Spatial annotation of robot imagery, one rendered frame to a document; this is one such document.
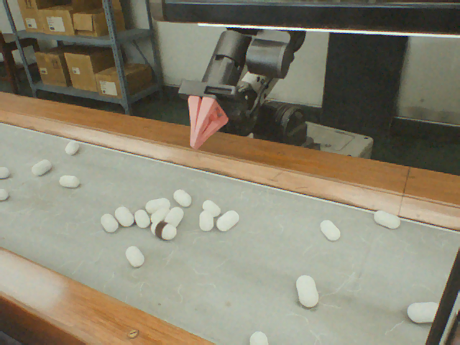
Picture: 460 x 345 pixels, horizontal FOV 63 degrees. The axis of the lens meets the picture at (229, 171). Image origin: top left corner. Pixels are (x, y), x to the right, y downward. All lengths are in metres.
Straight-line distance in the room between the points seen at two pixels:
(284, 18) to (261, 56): 0.37
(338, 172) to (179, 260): 0.29
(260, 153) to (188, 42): 2.38
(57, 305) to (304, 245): 0.30
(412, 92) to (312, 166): 1.93
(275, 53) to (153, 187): 0.30
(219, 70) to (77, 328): 0.41
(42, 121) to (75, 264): 0.50
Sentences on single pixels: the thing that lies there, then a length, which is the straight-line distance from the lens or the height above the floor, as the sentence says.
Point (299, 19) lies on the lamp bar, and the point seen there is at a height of 1.05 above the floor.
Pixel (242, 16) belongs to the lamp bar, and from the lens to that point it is 0.27.
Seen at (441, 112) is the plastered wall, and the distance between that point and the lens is 2.57.
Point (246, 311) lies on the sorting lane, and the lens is 0.45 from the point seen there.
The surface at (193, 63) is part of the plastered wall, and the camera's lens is 3.03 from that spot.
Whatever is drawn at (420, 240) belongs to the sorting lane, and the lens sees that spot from 0.57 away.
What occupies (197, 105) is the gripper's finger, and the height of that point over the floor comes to 0.88.
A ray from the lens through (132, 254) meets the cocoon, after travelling 0.50.
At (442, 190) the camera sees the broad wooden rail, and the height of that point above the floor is 0.76.
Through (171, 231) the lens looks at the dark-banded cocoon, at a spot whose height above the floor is 0.76.
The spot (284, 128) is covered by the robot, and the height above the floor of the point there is 0.61.
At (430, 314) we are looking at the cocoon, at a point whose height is 0.76.
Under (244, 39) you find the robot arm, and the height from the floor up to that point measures 0.95.
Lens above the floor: 1.09
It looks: 31 degrees down
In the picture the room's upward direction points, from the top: 3 degrees counter-clockwise
